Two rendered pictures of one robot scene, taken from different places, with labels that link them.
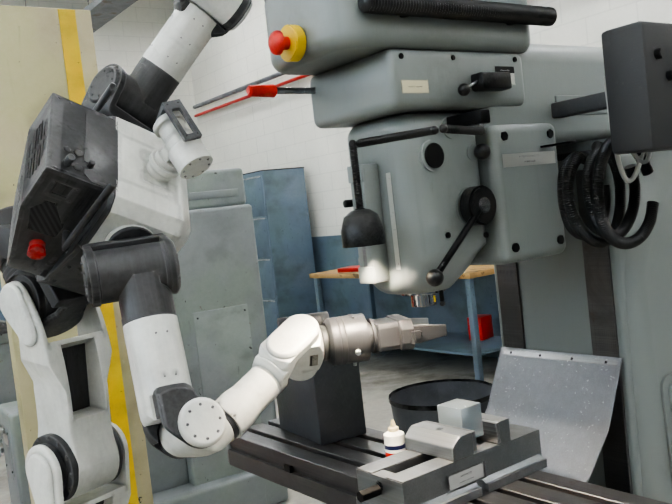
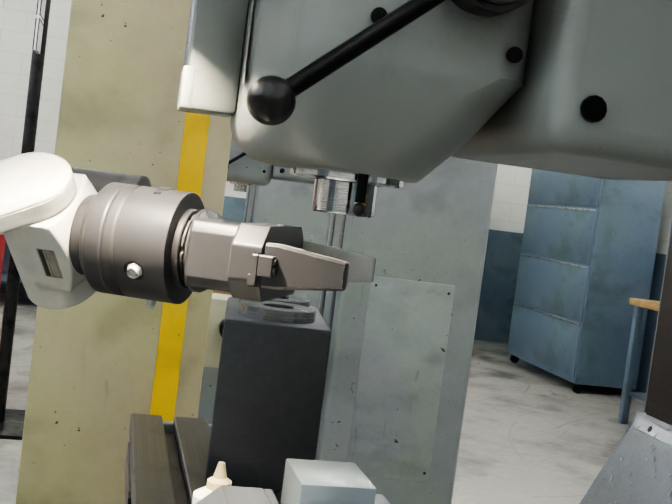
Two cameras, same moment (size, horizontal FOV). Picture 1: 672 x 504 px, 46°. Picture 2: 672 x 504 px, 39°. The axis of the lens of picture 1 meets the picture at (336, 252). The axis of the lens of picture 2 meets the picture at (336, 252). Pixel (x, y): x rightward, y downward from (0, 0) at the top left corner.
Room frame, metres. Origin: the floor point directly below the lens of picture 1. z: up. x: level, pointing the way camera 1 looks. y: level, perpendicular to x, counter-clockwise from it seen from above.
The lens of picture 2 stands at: (0.80, -0.44, 1.29)
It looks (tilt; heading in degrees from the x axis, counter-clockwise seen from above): 3 degrees down; 23
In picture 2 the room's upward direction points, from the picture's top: 7 degrees clockwise
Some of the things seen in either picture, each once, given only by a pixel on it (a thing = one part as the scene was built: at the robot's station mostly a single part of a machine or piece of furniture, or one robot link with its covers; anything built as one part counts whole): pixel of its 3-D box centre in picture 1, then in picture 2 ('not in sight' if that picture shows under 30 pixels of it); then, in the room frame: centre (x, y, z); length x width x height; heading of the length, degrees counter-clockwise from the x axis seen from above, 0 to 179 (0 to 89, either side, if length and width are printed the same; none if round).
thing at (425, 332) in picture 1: (430, 332); (303, 270); (1.41, -0.15, 1.24); 0.06 x 0.02 x 0.03; 101
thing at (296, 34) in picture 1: (291, 43); not in sight; (1.33, 0.03, 1.76); 0.06 x 0.02 x 0.06; 36
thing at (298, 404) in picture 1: (316, 389); (266, 381); (1.85, 0.08, 1.06); 0.22 x 0.12 x 0.20; 29
